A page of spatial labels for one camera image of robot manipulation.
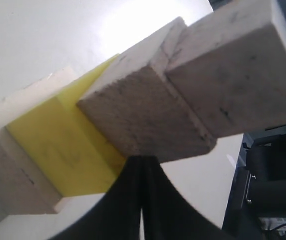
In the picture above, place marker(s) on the yellow cube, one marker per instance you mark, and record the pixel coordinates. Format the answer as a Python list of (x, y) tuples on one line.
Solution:
[(68, 149)]

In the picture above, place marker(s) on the large wooden base cube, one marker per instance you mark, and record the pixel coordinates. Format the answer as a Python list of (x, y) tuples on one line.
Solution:
[(24, 189)]

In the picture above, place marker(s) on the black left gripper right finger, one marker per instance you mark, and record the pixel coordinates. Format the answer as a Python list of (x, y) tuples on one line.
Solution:
[(166, 214)]

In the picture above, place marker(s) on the small wooden cube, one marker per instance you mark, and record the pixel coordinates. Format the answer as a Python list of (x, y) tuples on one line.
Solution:
[(230, 67)]

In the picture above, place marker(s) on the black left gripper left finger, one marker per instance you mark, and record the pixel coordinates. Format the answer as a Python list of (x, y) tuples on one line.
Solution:
[(116, 216)]

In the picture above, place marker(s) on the dark equipment beside table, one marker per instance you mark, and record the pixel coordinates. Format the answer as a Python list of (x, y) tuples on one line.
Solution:
[(256, 207)]

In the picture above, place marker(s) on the medium wooden cube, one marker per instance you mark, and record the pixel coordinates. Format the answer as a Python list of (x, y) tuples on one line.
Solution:
[(138, 110)]

